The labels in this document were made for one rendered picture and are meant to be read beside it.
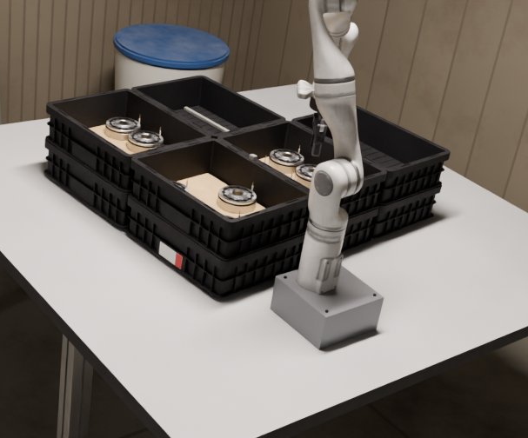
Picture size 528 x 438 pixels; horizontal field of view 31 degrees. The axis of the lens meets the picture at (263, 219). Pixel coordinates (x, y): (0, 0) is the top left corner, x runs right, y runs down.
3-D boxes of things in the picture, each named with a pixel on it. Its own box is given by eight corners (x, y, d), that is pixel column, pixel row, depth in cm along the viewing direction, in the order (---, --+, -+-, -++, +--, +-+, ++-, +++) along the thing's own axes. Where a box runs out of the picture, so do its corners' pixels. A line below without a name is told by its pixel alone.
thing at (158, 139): (170, 142, 282) (170, 140, 282) (143, 149, 275) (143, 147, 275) (147, 129, 288) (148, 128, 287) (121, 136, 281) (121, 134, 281)
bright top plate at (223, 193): (264, 199, 258) (264, 197, 258) (237, 208, 252) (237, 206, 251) (237, 183, 264) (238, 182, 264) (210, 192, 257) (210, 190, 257)
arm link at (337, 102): (364, 78, 217) (335, 84, 211) (370, 195, 224) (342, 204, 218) (334, 76, 224) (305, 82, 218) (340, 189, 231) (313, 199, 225)
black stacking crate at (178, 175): (307, 235, 254) (315, 197, 248) (223, 266, 234) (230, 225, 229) (209, 175, 277) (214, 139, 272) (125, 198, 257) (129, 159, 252)
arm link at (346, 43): (350, 77, 251) (317, 70, 252) (362, 21, 244) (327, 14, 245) (347, 86, 245) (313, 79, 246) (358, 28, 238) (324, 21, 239)
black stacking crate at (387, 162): (443, 187, 293) (451, 153, 288) (381, 209, 274) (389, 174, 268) (346, 137, 317) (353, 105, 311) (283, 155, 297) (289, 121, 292)
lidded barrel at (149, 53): (175, 140, 494) (189, 19, 464) (234, 183, 460) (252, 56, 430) (83, 155, 464) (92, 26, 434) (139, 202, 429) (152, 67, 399)
